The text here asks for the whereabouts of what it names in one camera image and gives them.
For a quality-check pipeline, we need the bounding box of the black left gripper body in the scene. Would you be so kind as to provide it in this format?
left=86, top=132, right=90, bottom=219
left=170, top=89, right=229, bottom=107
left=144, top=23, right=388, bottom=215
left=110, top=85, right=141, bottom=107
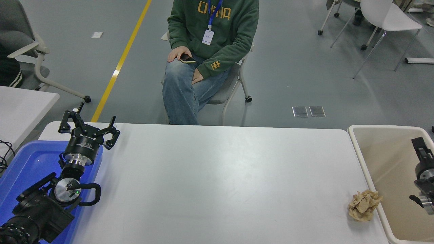
left=64, top=130, right=104, bottom=160

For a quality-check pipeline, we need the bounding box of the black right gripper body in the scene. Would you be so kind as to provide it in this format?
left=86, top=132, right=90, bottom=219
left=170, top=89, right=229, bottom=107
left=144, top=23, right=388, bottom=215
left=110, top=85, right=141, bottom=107
left=415, top=159, right=434, bottom=177

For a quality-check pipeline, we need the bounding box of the tan paper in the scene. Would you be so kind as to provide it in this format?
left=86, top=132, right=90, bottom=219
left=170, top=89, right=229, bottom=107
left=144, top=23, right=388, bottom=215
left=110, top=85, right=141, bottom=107
left=348, top=190, right=384, bottom=222

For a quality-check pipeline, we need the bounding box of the person's right hand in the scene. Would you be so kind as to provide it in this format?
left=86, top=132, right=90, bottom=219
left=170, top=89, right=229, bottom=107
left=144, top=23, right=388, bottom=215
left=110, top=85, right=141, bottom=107
left=167, top=46, right=193, bottom=62

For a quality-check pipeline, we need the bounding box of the large pale bin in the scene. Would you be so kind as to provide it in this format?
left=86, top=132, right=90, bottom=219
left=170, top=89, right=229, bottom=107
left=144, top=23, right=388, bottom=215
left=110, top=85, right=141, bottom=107
left=347, top=125, right=434, bottom=244

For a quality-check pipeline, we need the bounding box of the blue plastic tray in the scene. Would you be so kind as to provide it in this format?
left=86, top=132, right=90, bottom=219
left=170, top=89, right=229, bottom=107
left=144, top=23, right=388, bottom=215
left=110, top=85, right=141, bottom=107
left=0, top=141, right=104, bottom=244

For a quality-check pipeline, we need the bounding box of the white side table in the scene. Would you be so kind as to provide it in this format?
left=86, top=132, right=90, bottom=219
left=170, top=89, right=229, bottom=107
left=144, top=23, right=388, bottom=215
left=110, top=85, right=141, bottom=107
left=0, top=85, right=60, bottom=175

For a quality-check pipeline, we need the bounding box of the grey office chair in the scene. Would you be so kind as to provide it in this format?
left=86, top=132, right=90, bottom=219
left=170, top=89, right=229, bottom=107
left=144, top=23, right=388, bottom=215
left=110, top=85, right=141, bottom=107
left=0, top=0, right=92, bottom=103

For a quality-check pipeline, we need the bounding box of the white plastic chair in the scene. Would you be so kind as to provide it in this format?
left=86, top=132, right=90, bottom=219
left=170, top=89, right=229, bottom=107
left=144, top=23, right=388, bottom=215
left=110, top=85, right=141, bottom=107
left=331, top=0, right=423, bottom=79

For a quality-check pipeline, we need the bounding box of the white-legged caster chair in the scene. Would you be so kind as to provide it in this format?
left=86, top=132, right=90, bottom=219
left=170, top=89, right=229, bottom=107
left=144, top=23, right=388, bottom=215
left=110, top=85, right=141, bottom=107
left=317, top=0, right=380, bottom=50

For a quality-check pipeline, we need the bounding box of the black cable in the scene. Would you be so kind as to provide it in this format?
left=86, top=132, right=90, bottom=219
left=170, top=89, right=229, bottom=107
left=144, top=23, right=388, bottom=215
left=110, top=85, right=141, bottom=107
left=0, top=140, right=16, bottom=173

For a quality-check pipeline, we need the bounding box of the grey chair with white frame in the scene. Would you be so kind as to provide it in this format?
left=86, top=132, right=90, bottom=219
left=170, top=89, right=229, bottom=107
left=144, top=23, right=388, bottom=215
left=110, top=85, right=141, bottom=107
left=161, top=31, right=253, bottom=126

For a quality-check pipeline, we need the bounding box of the blue lanyard ID badge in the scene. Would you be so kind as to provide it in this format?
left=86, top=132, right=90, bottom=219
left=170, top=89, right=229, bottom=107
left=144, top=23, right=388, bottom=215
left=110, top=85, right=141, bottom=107
left=202, top=0, right=223, bottom=45

